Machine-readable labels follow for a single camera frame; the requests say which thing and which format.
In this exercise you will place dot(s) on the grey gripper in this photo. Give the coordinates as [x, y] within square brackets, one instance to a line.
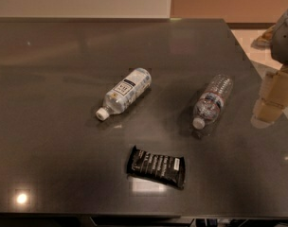
[285, 40]

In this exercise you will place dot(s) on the clear red-label water bottle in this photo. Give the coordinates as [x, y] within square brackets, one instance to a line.
[211, 102]

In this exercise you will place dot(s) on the white-label water bottle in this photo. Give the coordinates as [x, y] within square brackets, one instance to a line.
[125, 93]

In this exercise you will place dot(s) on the black snack bar wrapper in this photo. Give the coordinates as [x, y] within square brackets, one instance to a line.
[158, 168]

